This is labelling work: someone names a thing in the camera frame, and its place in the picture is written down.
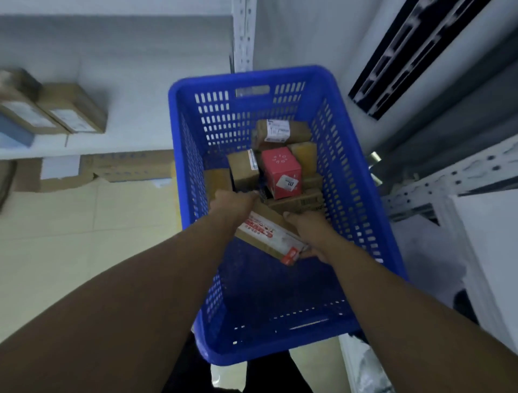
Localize shiny gold metal piece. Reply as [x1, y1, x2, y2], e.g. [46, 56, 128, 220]
[368, 152, 383, 187]

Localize black bag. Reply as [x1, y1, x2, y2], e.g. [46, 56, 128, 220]
[453, 289, 480, 324]

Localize folded cardboard pad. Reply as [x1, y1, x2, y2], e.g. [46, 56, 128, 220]
[0, 160, 17, 211]

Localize person's left hand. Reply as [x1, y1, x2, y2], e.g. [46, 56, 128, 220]
[208, 190, 260, 235]

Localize light blue box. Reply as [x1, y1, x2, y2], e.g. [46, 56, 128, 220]
[0, 111, 35, 148]

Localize person's left forearm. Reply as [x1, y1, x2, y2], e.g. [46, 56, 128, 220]
[0, 214, 243, 393]

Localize pile of parcels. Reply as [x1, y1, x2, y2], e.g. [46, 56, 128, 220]
[204, 119, 326, 215]

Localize brown box labelled 2490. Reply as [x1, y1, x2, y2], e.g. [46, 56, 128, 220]
[234, 210, 310, 266]

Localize person's right hand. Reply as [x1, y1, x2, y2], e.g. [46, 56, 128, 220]
[283, 210, 337, 264]

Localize brown parcel marked 1-3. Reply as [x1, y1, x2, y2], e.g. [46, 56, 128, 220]
[38, 83, 108, 134]

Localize person's right leg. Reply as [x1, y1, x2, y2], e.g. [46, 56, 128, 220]
[247, 350, 315, 393]

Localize person's right forearm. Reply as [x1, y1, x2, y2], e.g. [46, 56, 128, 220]
[323, 239, 518, 393]

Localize white metal shelf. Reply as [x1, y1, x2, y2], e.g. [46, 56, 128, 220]
[380, 133, 518, 353]
[0, 0, 258, 161]

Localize person's leg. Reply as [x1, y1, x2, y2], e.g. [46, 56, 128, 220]
[247, 350, 315, 393]
[161, 331, 211, 393]

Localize small red box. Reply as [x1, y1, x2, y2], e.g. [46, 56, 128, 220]
[260, 146, 303, 200]

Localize blue plastic crate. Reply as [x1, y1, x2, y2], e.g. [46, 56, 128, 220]
[168, 64, 407, 367]

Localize person's left leg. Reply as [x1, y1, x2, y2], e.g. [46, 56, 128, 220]
[161, 331, 211, 393]

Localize torn brown cardboard sheet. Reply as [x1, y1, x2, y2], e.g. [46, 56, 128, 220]
[14, 155, 96, 193]

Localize white standing air conditioner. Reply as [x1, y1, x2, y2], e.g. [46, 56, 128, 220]
[338, 0, 518, 151]

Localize bottom-shelf brown parcels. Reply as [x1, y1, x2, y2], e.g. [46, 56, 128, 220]
[0, 69, 70, 135]

